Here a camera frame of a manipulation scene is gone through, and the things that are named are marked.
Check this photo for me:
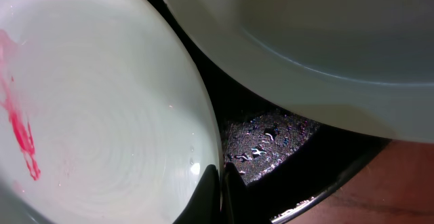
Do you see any light blue plate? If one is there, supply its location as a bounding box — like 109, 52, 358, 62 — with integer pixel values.
164, 0, 433, 143
1, 0, 221, 223

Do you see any light blue plate front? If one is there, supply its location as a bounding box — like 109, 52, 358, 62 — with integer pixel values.
1, 0, 221, 223

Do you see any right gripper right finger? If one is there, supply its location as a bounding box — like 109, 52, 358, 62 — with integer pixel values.
222, 163, 271, 224

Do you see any round black tray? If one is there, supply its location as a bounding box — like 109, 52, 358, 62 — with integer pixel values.
148, 0, 389, 223

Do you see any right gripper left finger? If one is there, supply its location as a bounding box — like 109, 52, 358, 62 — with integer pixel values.
174, 164, 220, 224

